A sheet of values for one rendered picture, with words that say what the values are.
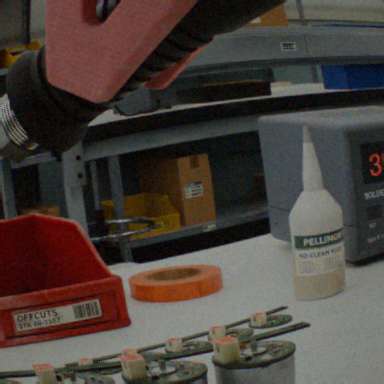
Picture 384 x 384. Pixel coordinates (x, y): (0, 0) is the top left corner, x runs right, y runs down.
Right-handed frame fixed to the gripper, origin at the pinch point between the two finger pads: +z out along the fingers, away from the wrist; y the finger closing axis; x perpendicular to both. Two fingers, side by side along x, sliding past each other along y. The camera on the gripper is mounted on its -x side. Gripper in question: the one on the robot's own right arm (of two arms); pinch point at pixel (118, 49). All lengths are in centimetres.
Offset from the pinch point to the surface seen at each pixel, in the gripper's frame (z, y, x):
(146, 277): 22.9, -41.6, -13.5
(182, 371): 9.1, -6.4, 1.6
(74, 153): 83, -220, -110
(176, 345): 19.5, -27.8, -5.6
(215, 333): 19.0, -30.3, -4.6
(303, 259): 16.1, -38.1, -3.5
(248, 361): 8.5, -7.6, 2.9
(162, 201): 159, -421, -159
